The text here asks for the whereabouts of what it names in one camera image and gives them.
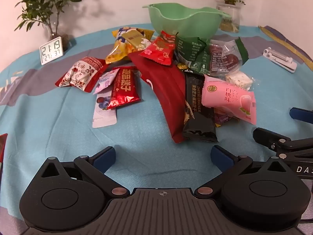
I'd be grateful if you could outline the long red snack packet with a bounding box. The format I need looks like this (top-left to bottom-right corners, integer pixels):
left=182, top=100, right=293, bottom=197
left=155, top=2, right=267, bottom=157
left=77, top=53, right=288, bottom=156
left=107, top=66, right=142, bottom=110

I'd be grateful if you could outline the white digital clock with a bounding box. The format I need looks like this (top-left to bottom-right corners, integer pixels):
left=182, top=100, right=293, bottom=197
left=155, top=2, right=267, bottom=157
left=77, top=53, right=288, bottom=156
left=40, top=37, right=64, bottom=65

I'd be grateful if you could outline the dark green snack packet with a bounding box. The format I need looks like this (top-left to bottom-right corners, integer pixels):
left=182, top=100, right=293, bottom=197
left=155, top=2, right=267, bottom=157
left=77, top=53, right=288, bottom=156
left=174, top=35, right=212, bottom=75

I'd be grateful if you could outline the blue grey printed tablecloth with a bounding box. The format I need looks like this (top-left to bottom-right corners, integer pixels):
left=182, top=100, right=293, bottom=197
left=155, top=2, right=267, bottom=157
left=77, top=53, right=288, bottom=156
left=0, top=23, right=313, bottom=235

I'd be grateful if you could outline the white blueberry snack packet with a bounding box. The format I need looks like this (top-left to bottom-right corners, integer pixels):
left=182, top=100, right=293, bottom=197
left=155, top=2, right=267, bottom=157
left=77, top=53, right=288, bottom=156
left=92, top=69, right=120, bottom=128

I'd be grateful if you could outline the yellow chip bag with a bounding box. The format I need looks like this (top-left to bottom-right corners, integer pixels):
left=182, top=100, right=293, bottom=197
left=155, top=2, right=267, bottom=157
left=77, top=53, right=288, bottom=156
left=105, top=28, right=154, bottom=64

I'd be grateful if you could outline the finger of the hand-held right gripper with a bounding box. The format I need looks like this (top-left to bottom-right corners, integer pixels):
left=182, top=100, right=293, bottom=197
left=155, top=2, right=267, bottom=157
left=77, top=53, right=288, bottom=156
left=289, top=107, right=313, bottom=125
left=253, top=127, right=313, bottom=162

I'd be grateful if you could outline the white phone stand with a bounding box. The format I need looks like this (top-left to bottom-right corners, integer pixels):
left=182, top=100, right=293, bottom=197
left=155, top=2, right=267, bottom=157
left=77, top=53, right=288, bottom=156
left=263, top=47, right=297, bottom=73

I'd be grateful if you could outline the small red snack packet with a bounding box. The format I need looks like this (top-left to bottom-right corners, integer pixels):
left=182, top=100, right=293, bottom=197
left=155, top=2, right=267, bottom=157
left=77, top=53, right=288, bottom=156
left=140, top=31, right=176, bottom=66

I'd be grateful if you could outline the black cracker packet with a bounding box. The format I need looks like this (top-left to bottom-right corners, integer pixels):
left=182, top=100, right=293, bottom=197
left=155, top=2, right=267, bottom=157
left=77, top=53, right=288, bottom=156
left=182, top=71, right=219, bottom=143

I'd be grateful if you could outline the red glossy packet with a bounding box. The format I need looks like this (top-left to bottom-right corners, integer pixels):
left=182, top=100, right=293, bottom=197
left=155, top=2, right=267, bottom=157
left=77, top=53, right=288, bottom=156
left=0, top=133, right=8, bottom=169

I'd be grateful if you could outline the green plastic bowl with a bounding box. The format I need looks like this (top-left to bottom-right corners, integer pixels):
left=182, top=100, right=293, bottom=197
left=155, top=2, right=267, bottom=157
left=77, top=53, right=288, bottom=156
left=142, top=3, right=231, bottom=40

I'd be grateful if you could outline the clear packet of red dates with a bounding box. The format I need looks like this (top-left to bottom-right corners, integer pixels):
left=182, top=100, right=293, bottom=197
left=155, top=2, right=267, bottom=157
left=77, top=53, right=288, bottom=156
left=209, top=37, right=249, bottom=75

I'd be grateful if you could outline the pink peach snack packet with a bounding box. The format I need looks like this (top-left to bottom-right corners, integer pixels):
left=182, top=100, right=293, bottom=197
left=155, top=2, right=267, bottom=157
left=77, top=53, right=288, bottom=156
left=202, top=75, right=257, bottom=125

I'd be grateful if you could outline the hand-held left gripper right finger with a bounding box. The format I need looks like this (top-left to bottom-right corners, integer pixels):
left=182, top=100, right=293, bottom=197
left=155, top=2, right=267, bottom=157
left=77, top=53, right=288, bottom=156
left=194, top=145, right=294, bottom=197

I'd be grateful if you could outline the white nougat candy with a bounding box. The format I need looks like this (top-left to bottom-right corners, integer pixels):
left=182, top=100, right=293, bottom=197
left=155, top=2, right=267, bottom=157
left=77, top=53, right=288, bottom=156
left=225, top=71, right=255, bottom=91

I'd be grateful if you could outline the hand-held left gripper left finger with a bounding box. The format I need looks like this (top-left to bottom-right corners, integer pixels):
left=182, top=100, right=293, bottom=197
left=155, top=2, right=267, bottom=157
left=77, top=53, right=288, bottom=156
left=37, top=146, right=129, bottom=197

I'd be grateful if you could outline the leafy plant in glass vase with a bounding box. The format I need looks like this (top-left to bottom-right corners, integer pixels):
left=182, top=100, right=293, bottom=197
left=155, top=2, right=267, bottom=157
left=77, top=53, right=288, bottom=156
left=15, top=0, right=96, bottom=47

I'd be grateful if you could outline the large plain red snack packet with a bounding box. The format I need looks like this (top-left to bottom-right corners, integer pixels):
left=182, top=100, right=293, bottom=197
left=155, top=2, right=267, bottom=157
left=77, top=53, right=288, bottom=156
left=128, top=52, right=190, bottom=144

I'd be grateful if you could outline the purple wrapped candy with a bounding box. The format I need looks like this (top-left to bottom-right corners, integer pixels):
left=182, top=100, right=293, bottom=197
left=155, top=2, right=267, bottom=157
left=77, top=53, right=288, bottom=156
left=214, top=113, right=241, bottom=128

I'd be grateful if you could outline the olive green snack packet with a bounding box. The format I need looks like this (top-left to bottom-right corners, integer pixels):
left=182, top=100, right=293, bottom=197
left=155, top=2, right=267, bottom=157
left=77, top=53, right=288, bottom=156
left=121, top=29, right=152, bottom=52

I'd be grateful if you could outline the red white floral snack packet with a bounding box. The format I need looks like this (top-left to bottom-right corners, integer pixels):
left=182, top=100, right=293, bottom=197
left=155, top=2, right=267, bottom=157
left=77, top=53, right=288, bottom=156
left=55, top=57, right=108, bottom=93

